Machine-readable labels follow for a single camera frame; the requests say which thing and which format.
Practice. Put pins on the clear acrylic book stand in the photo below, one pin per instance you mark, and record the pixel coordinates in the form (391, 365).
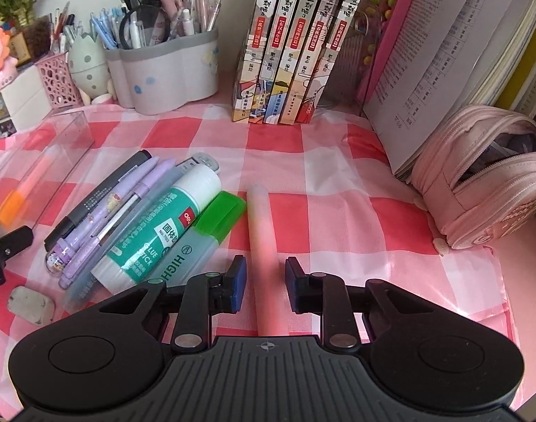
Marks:
(347, 74)

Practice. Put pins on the white drawer organizer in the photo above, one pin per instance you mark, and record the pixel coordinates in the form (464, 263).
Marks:
(24, 96)

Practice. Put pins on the pink pencil case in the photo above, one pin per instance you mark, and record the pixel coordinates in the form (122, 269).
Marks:
(470, 171)

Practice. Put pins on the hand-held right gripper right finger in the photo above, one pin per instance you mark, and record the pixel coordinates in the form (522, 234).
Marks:
(294, 285)

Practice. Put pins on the clear plastic stationery box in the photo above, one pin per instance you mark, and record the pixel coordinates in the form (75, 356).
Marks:
(70, 136)

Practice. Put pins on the bunch of pastel pens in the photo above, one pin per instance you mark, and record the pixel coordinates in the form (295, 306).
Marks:
(189, 13)

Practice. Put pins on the bunch of assorted pens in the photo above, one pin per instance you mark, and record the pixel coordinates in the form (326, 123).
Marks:
(63, 26)

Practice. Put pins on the grey pencil lead case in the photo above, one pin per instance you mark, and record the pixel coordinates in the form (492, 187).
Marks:
(204, 161)

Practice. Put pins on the pink highlighter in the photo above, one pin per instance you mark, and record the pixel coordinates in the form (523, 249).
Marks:
(261, 237)

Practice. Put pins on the black marker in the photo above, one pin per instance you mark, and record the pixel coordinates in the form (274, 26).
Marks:
(96, 198)

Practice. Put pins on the printed paper booklet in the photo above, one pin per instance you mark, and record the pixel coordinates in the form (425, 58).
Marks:
(448, 52)

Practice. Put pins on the green and white glue stick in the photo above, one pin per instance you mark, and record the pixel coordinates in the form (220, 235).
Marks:
(162, 228)

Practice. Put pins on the grey and white pen holder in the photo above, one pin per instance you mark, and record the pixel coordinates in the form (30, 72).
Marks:
(171, 74)

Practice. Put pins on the purple pen with ball top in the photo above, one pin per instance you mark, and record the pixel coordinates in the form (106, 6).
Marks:
(138, 176)

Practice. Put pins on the red checkered tablecloth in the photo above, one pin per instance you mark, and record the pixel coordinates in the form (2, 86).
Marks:
(338, 176)

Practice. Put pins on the green egg-shaped pen holder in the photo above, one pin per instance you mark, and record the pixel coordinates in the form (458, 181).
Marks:
(87, 66)

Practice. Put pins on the purple mechanical pencil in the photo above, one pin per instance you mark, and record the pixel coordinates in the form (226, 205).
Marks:
(162, 174)

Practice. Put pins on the green highlighter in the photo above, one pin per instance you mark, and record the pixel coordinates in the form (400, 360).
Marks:
(219, 211)

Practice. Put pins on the white eraser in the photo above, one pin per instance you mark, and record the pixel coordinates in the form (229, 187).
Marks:
(30, 304)

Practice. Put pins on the stack of workbooks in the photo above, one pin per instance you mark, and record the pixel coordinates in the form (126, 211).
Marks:
(529, 52)

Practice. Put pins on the pink perforated pen holder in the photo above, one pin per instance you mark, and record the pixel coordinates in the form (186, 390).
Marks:
(59, 81)

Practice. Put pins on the black rimmed magnifier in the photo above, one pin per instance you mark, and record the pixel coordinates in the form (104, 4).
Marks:
(123, 30)

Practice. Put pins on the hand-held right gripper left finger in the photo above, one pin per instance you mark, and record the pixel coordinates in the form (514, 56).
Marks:
(237, 288)

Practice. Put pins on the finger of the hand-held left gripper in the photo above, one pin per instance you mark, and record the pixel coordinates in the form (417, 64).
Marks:
(11, 241)

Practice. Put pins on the pink abacus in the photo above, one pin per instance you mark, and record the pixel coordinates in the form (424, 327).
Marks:
(400, 30)

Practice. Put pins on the orange highlighter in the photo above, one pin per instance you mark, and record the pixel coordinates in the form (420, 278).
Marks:
(13, 204)

